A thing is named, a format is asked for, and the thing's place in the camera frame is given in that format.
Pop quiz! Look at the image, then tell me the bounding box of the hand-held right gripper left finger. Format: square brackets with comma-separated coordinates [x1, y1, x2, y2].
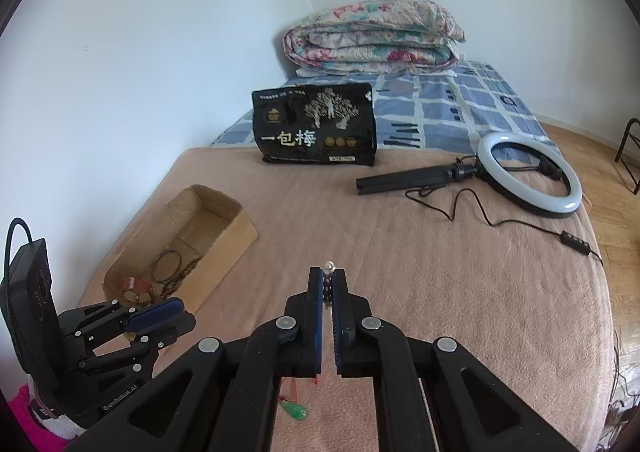
[65, 267, 326, 452]

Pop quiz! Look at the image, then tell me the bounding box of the black printed package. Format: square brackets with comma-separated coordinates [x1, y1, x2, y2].
[251, 84, 378, 167]

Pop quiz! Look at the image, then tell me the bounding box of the folded floral quilt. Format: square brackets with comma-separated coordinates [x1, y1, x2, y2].
[282, 0, 466, 77]

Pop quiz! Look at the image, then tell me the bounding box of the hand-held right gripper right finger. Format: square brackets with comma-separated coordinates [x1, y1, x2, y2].
[331, 268, 578, 452]

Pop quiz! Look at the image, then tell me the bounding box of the blue checked bed sheet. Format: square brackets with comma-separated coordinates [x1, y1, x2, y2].
[210, 59, 563, 153]

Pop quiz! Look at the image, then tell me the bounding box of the brown strap wristwatch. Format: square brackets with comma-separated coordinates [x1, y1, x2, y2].
[117, 277, 153, 305]

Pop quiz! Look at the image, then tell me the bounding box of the cardboard box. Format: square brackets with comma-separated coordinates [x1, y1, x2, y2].
[101, 184, 258, 315]

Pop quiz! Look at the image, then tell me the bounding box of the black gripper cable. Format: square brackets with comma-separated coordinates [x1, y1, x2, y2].
[5, 218, 33, 283]

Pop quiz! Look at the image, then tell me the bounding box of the black ring light cable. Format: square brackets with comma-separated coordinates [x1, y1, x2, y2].
[407, 187, 606, 263]

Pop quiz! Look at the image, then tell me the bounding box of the black metal clothes rack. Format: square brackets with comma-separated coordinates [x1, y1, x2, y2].
[614, 118, 640, 195]

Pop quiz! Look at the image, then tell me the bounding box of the ring light with black stand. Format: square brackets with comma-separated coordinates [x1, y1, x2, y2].
[356, 133, 583, 219]

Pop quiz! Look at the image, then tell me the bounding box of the person's left forearm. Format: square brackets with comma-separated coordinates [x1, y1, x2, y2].
[0, 379, 88, 452]

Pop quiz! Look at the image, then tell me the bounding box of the brown wooden bead necklace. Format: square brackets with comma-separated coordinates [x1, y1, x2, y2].
[150, 254, 203, 305]

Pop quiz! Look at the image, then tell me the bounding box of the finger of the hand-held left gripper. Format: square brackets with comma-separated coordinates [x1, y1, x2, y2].
[75, 314, 197, 375]
[59, 296, 185, 339]

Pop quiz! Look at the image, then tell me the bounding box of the red cord green pendant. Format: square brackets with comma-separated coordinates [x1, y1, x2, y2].
[280, 377, 308, 420]

